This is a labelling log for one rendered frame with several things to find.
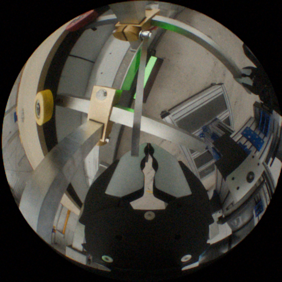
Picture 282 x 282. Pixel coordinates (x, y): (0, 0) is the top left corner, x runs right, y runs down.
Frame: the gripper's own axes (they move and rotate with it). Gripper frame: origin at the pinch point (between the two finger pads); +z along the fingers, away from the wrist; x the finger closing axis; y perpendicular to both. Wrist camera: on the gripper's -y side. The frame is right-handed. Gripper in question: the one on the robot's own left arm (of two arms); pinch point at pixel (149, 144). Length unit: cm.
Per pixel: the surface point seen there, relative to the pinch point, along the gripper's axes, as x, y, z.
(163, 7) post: 5.4, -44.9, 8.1
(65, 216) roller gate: -531, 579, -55
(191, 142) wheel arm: 10.3, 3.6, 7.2
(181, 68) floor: 36, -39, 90
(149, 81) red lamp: 0.5, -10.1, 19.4
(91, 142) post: -9.4, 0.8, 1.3
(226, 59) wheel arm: 16.8, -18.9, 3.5
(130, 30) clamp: -2.9, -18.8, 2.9
